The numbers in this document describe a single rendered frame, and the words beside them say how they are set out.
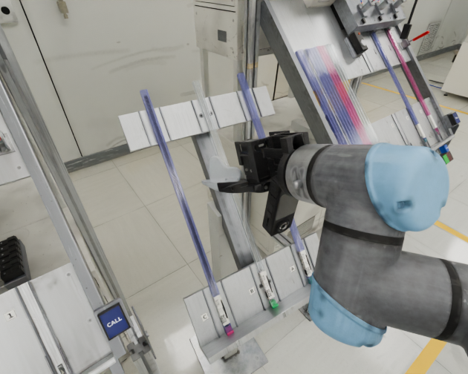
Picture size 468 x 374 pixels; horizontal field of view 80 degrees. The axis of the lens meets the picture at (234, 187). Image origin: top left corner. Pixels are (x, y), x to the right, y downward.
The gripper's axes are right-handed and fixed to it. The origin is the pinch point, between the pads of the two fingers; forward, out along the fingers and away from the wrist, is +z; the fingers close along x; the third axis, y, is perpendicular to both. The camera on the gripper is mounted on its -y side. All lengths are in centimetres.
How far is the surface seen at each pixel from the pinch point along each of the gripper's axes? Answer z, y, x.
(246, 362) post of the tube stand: 41, -88, -4
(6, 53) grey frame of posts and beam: 31, 34, 33
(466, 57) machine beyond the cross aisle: 135, 9, -388
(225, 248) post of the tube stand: 14.3, -21.5, 1.4
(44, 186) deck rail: 13.6, 6.2, 33.0
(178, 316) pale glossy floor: 71, -74, 13
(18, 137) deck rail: 16.7, 15.9, 34.4
